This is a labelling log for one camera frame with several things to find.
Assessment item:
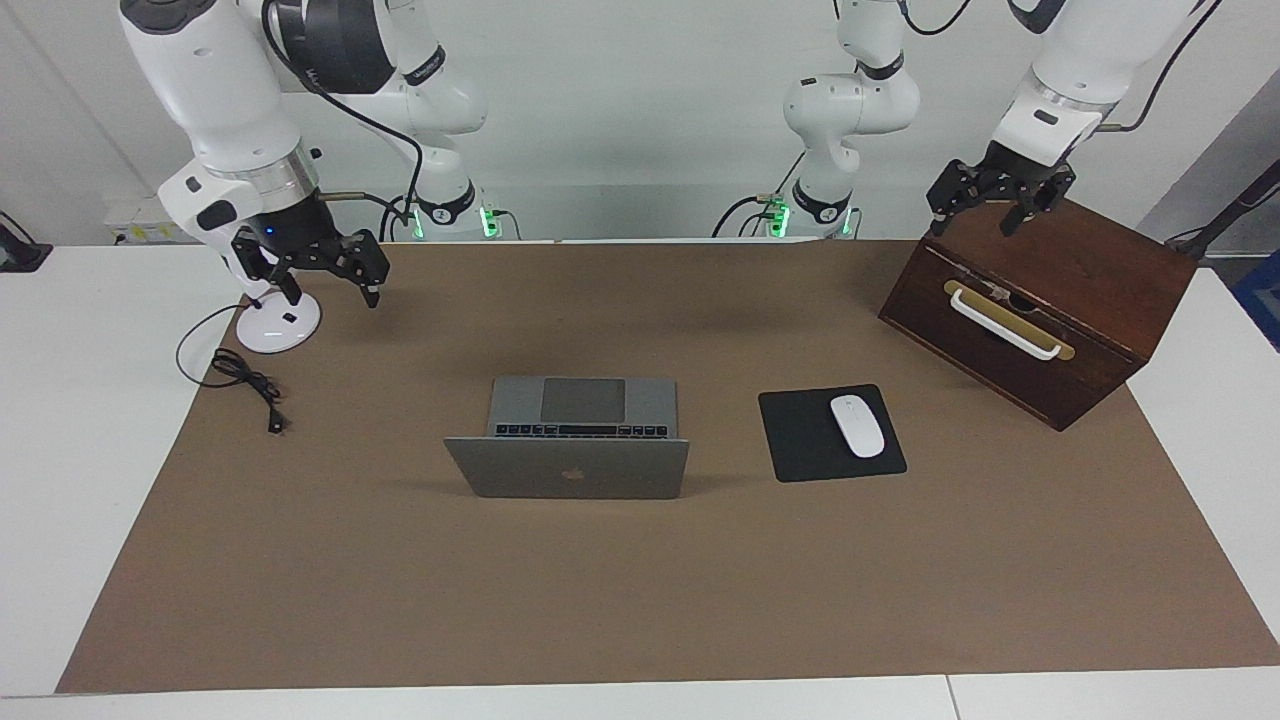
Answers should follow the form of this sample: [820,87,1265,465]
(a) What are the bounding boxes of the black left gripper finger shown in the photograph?
[925,160,987,239]
[1000,165,1079,240]

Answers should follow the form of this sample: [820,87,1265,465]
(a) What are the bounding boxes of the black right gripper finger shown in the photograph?
[330,229,392,310]
[231,245,305,308]

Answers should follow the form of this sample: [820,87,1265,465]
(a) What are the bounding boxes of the grey apple laptop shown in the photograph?
[443,376,691,501]

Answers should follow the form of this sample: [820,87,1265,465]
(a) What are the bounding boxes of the white desk lamp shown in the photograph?
[236,285,323,355]

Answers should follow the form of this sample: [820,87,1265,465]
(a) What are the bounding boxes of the dark brown wooden box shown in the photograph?
[878,163,1199,433]

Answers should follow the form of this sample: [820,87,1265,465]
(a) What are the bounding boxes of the white power strip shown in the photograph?
[103,196,193,246]

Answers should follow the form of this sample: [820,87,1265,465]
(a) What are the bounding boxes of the black stand pole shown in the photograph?
[1165,158,1280,263]

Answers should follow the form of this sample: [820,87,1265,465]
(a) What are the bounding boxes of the blue crate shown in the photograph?
[1232,250,1280,353]

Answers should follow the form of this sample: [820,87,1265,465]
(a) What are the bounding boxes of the white computer mouse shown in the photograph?
[829,395,888,460]

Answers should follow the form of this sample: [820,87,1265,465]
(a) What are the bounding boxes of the black mouse pad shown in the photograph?
[757,384,908,484]

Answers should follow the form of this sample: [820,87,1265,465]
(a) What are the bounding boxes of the brown table mat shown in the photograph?
[55,240,1280,694]

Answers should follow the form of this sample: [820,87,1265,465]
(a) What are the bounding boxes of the black right base cable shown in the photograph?
[378,193,416,243]

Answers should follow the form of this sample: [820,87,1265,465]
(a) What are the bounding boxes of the black base cable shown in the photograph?
[712,193,791,241]
[378,193,416,243]

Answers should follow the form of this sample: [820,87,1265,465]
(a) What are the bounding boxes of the black lamp cable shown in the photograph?
[176,303,289,435]

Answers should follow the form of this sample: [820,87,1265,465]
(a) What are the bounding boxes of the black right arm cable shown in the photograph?
[262,0,426,241]

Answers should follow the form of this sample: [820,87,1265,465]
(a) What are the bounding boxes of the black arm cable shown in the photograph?
[262,0,426,241]
[895,0,1226,136]

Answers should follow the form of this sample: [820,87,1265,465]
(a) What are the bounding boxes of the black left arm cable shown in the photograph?
[895,0,1226,136]

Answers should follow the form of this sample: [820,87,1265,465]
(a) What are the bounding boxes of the white box handle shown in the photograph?
[948,288,1063,361]

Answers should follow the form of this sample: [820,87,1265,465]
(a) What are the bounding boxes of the brass handle plate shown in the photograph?
[943,280,1077,362]

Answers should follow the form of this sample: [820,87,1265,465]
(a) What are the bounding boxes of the black left base cable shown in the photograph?
[712,193,791,241]

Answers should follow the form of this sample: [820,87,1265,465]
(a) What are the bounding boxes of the black clamp mount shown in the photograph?
[0,212,53,273]

